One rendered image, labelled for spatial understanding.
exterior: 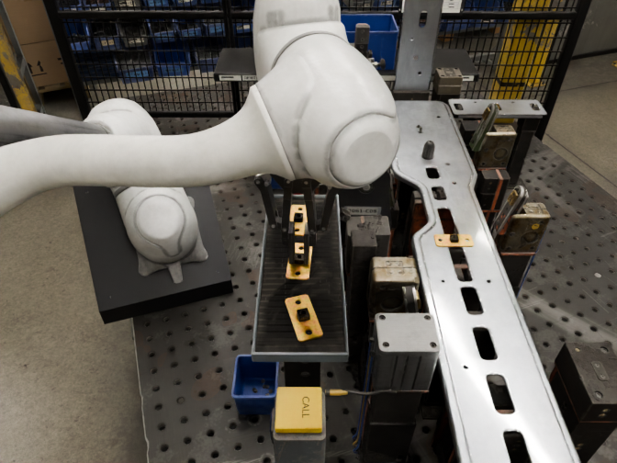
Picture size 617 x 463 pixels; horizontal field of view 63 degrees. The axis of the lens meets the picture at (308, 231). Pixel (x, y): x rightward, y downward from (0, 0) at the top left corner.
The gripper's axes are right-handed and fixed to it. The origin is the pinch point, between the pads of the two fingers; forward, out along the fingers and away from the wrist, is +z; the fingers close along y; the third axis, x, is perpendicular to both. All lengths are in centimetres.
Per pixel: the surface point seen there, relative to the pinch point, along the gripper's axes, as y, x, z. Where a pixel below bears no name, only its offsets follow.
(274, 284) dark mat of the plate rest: -3.6, -5.6, 4.1
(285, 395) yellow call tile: 0.4, -25.1, 4.1
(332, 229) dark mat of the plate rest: 5.3, 8.6, 4.0
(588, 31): 185, 338, 84
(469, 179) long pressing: 39, 49, 20
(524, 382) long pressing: 39.6, -10.2, 19.9
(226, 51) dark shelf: -38, 117, 17
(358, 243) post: 10.3, 11.7, 10.2
